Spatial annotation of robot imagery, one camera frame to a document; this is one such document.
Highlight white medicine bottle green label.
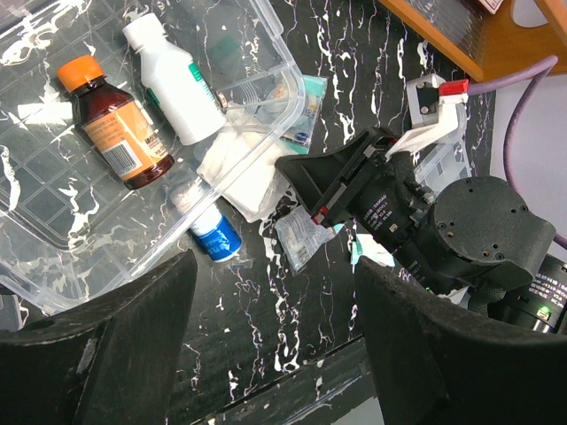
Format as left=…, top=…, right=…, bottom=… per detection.
left=122, top=13, right=226, bottom=145

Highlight blue header plastic packet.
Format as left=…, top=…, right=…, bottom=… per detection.
left=275, top=205, right=337, bottom=275

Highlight teal bandage packet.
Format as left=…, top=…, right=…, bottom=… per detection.
left=282, top=75, right=328, bottom=154

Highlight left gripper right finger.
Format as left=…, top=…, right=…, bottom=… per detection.
left=354, top=258, right=566, bottom=424

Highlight blue white bandage roll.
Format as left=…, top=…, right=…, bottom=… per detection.
left=170, top=185, right=242, bottom=263

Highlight clear compartment organizer tray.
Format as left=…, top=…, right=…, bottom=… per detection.
left=415, top=136, right=471, bottom=196

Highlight white gauze pad packet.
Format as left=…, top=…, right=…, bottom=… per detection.
left=194, top=109, right=293, bottom=223

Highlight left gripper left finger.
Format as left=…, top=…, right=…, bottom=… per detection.
left=1, top=251, right=198, bottom=424

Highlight clear plastic medicine box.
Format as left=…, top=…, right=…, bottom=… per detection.
left=1, top=1, right=307, bottom=314

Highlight orange wooden shelf rack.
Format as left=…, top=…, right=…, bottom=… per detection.
left=382, top=0, right=566, bottom=81

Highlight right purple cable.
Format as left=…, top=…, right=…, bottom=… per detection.
left=467, top=55, right=567, bottom=249

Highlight brown bottle orange cap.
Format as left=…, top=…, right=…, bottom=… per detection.
left=57, top=55, right=175, bottom=190

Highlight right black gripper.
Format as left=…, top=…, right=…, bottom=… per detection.
left=276, top=127, right=555, bottom=294

